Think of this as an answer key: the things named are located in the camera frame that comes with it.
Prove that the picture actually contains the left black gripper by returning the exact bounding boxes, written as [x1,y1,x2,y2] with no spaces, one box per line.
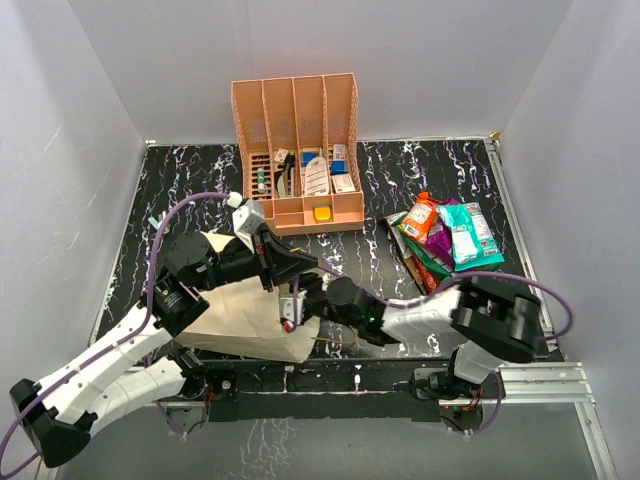
[194,223,319,292]

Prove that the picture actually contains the brown paper bag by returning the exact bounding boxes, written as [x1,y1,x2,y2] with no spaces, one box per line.
[174,230,357,364]

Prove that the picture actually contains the brown kettle chips bag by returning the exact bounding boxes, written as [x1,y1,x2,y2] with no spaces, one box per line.
[383,212,426,293]

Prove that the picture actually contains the red doritos bag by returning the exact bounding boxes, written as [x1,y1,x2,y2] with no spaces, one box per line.
[412,254,442,294]

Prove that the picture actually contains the green chips bag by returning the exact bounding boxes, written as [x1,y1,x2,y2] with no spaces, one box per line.
[394,211,452,280]

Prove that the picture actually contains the orange fruit candy bag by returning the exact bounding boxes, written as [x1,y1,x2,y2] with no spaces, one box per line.
[399,192,438,244]

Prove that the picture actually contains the purple grape candy bag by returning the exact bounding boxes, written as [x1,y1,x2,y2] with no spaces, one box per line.
[422,213,455,269]

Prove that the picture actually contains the teal white snack bag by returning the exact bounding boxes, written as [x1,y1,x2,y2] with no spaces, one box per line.
[438,202,504,272]

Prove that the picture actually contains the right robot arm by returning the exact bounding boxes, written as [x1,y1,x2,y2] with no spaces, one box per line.
[280,273,541,400]

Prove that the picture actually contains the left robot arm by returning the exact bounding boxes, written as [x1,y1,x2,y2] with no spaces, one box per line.
[10,226,318,468]

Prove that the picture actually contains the black white stapler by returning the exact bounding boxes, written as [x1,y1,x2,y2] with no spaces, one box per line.
[274,148,296,198]

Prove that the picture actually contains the white label booklet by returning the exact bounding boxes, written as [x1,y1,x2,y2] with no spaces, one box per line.
[303,156,330,197]

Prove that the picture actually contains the green white glue stick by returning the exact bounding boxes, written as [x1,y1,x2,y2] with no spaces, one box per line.
[257,168,266,192]

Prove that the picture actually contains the small white card box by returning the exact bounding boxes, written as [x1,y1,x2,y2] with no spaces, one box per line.
[331,173,357,194]

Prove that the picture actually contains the blue box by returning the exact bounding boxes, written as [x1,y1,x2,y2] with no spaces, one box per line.
[330,159,348,175]

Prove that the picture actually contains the pink plastic desk organizer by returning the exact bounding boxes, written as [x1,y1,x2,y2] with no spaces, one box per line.
[231,73,365,236]

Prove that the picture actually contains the small white blue clip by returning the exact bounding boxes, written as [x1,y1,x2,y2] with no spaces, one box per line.
[147,211,166,230]

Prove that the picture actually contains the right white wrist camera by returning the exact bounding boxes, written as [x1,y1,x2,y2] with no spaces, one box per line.
[279,291,306,333]

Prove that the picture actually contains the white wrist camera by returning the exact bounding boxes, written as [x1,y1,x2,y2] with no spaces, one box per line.
[279,291,306,333]
[227,192,265,253]

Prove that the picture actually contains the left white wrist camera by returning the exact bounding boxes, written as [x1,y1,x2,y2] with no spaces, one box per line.
[227,192,265,253]

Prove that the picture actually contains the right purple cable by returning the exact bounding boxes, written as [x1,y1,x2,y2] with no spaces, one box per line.
[292,264,574,346]

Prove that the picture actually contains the purple cable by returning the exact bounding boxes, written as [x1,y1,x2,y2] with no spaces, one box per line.
[292,264,574,346]
[0,191,234,476]

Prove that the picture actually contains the black front mounting rail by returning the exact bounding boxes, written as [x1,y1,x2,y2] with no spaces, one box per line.
[201,357,506,424]

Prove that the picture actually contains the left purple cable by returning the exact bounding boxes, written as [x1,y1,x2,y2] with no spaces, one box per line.
[0,191,234,476]

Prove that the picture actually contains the aluminium frame rail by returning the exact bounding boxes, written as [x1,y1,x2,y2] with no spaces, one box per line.
[484,132,617,479]

